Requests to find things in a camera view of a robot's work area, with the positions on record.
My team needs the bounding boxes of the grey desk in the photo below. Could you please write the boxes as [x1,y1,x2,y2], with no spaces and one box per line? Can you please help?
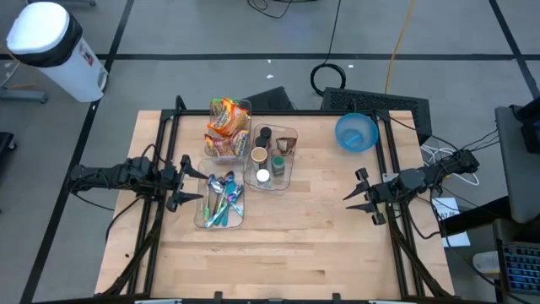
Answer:
[494,105,540,225]

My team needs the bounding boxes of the blue plastic bowl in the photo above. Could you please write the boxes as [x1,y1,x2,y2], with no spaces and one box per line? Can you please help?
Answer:
[334,111,380,153]

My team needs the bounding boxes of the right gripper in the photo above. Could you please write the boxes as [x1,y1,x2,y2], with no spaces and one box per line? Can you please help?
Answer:
[342,167,397,227]

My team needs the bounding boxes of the white computer mouse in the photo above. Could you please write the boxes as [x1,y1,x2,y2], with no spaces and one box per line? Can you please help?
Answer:
[472,251,502,275]

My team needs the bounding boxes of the thin black base cable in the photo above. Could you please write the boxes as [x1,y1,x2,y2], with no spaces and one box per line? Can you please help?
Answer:
[104,194,143,245]

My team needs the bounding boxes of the yellow pink ramen packet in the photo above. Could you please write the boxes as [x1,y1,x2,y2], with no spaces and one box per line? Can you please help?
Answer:
[229,128,251,157]

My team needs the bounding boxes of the red ramen packet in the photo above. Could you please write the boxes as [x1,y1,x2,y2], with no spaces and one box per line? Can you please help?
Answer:
[204,133,233,158]

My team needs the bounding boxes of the long black coiled cable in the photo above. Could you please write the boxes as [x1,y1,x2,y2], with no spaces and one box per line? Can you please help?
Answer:
[310,0,348,97]

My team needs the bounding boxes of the orange yellow ramen packet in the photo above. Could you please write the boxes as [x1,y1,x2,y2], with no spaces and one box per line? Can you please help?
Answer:
[206,97,251,137]

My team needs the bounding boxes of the white cable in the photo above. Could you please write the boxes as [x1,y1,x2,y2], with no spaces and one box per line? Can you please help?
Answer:
[421,143,481,187]

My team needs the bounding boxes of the backlit keyboard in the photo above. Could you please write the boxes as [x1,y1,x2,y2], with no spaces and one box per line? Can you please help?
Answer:
[496,238,540,296]

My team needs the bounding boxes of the black aluminium table frame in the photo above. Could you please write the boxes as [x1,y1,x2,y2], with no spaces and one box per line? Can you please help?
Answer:
[94,95,456,304]

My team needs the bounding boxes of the tan lid spice jar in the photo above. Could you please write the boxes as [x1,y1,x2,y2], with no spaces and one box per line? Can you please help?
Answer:
[250,146,269,166]

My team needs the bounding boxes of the black desk device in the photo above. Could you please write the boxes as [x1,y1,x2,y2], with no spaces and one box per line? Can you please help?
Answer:
[509,96,540,155]

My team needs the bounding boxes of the white paper sheet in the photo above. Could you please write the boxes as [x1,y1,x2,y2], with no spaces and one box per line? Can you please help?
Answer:
[432,197,472,249]

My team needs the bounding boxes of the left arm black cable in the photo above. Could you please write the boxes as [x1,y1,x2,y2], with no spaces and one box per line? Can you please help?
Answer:
[141,143,170,170]

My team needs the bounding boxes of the long yellow cable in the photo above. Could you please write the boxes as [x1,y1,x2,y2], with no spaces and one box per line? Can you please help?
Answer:
[383,0,417,95]

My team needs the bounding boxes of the white lid spice jar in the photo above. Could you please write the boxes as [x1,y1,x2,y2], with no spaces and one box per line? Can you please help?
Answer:
[256,167,272,189]

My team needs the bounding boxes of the long black arm cable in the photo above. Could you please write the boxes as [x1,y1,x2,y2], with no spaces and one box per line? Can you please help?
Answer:
[379,111,462,153]

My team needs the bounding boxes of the black desk beam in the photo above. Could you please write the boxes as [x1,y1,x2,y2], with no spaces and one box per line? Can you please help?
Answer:
[438,194,514,237]

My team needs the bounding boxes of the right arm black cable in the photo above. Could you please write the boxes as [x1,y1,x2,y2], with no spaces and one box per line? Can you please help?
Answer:
[403,193,444,241]

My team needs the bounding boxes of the black tilted panel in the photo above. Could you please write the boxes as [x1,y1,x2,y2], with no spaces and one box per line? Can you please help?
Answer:
[243,85,296,111]

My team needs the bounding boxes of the iridescent rainbow spoon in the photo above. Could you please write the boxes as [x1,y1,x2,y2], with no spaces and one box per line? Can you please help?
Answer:
[203,173,217,221]
[214,170,235,214]

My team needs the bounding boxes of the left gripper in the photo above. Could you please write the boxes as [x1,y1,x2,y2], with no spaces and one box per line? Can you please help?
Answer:
[161,154,210,213]

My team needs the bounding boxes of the black floor cable loop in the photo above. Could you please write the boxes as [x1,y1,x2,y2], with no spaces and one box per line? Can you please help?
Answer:
[246,0,321,20]

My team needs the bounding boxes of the white trash can black bag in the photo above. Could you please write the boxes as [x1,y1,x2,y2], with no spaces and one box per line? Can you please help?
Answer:
[6,1,110,104]

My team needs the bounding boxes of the clear plastic bin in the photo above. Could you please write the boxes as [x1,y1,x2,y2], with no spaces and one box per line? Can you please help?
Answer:
[204,97,253,165]
[192,157,246,230]
[243,123,300,192]

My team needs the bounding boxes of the black computer case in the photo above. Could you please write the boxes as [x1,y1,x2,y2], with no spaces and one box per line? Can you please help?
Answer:
[320,86,434,145]

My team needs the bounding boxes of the silver spoon teal patterned handle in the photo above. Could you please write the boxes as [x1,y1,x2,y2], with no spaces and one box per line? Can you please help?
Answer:
[203,185,245,229]
[210,180,246,217]

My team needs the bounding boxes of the teal plastic spoon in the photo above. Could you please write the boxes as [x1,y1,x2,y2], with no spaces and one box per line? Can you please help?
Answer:
[222,185,238,227]

